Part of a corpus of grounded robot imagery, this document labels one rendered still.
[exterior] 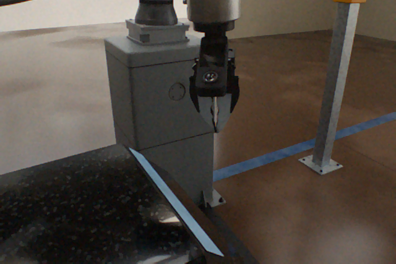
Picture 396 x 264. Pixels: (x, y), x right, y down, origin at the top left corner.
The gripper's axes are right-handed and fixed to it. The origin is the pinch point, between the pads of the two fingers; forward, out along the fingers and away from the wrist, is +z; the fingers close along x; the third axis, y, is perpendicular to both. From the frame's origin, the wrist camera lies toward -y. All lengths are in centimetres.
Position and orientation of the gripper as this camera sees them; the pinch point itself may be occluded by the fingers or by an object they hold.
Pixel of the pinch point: (215, 128)
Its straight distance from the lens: 60.8
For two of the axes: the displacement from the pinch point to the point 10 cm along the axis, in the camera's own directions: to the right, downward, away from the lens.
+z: 0.5, 8.9, 4.6
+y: 1.3, -4.6, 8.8
